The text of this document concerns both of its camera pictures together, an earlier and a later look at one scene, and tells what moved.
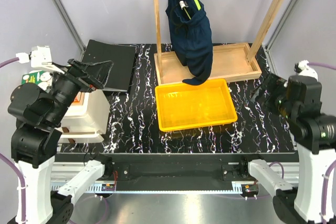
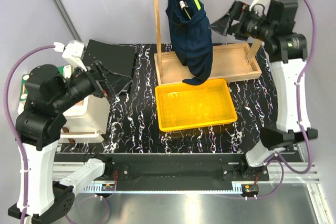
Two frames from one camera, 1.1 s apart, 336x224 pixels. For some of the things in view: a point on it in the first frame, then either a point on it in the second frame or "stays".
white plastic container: x=86 y=118 stays
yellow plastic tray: x=182 y=106 stays
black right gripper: x=273 y=83 -> x=240 y=11
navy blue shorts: x=191 y=33 stays
